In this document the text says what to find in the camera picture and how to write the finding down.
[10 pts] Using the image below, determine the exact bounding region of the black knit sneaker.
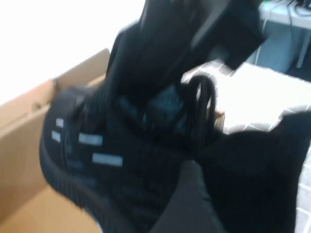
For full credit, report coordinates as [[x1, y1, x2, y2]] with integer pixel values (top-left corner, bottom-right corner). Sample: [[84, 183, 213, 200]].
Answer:
[[38, 74, 311, 233]]

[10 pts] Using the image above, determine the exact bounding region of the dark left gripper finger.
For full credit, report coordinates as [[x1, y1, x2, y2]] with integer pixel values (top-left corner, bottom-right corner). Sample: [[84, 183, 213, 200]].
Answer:
[[150, 162, 226, 233]]

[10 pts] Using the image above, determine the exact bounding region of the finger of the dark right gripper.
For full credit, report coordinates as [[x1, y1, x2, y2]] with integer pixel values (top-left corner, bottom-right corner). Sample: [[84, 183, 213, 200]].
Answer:
[[111, 0, 195, 98]]

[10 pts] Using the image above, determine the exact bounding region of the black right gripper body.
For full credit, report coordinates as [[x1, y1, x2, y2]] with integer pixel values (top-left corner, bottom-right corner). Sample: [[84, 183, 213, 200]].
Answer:
[[194, 0, 266, 71]]

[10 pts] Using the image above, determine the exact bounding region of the white desk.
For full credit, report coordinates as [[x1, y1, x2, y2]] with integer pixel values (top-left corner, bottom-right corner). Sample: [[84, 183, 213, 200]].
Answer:
[[257, 0, 311, 73]]

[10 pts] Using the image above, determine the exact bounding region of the brown cardboard shoe box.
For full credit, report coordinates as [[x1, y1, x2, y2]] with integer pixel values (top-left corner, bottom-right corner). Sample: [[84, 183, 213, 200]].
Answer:
[[0, 47, 225, 233]]

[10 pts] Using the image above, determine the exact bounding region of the grey white-grid tablecloth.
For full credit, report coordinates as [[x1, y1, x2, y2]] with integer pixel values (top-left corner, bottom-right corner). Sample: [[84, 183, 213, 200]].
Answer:
[[181, 59, 311, 233]]

